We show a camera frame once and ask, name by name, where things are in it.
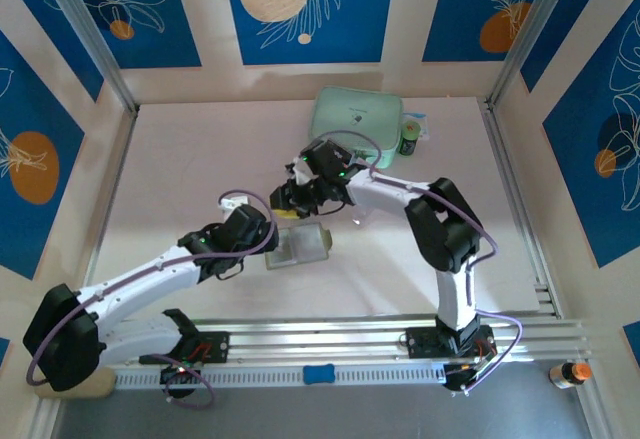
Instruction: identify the clear box with red items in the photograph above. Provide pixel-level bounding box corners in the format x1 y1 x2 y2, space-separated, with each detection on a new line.
264 223 334 271

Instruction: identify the mint green zip pouch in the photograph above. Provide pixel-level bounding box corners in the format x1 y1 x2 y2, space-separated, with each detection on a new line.
307 86 405 169

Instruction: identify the small green bottle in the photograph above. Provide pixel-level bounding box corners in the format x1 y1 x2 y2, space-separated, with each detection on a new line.
397 121 422 157

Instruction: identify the blue and white packet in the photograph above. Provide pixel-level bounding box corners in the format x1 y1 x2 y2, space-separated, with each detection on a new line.
402 111 431 143

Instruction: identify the small black electronics board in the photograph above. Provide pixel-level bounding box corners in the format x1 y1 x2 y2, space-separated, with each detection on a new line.
159 362 202 386
443 362 484 393

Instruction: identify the blue bone-shaped clip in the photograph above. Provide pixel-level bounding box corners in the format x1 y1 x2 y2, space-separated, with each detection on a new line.
302 364 335 386

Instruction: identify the beige foam block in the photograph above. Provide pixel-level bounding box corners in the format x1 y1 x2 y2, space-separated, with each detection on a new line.
37 368 116 400

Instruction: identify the orange-capped small bottle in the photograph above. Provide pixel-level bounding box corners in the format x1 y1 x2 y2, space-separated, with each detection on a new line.
548 361 593 390

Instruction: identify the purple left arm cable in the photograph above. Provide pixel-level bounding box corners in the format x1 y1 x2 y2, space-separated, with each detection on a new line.
27 188 279 409

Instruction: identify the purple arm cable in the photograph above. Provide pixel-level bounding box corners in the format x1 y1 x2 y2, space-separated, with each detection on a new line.
310 130 524 396
27 188 279 409

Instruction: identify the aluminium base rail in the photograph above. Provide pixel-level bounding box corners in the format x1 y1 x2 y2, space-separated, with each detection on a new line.
42 314 592 366

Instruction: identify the grey slotted cable duct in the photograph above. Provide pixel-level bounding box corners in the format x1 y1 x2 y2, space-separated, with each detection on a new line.
113 362 447 389

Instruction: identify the aluminium frame post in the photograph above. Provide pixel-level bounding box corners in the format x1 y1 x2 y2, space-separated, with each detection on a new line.
37 0 140 113
487 0 586 105

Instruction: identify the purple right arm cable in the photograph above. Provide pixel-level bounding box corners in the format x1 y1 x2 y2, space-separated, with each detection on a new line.
310 130 524 396

